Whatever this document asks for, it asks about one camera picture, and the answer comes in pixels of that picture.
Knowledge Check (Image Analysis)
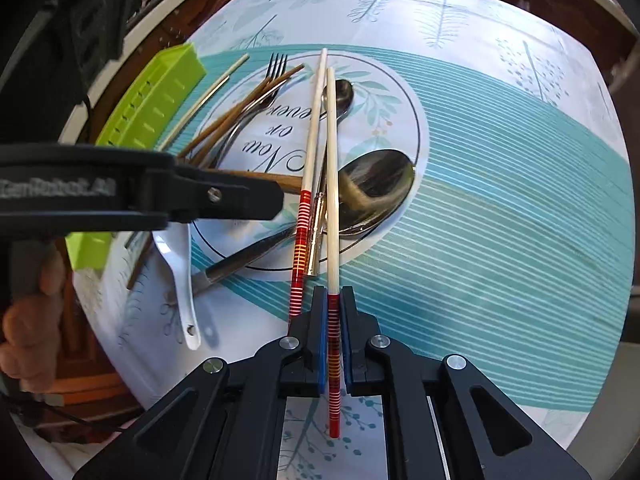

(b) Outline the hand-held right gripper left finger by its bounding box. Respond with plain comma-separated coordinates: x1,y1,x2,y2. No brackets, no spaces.
72,285,331,480

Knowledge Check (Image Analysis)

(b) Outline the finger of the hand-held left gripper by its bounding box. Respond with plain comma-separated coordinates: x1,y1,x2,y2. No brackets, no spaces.
174,159,287,222

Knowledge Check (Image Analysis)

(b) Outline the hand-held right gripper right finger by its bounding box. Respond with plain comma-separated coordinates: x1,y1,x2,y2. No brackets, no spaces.
340,285,588,480

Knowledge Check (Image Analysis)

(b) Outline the green plastic utensil tray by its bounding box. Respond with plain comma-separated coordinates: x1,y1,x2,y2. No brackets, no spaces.
65,42,207,271

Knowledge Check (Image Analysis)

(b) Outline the large metal spoon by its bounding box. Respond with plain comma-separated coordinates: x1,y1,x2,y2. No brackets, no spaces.
192,149,417,295

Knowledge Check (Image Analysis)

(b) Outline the person's left hand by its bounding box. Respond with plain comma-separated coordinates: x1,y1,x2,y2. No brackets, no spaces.
0,246,68,396

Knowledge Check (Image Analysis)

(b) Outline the white ceramic spoon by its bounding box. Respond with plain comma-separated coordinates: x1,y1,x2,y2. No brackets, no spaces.
151,222,202,351

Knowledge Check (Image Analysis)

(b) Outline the metal fork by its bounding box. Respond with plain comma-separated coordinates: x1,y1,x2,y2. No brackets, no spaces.
215,53,290,168

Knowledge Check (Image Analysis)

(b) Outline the leaf printed teal tablecloth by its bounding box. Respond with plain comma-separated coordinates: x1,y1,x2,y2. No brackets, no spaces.
95,0,632,480

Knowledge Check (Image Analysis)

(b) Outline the small long-handled metal spoon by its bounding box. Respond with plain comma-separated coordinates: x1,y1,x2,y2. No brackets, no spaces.
306,79,355,277

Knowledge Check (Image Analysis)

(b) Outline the black cable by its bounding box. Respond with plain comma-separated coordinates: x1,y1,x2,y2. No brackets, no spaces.
0,392,131,433

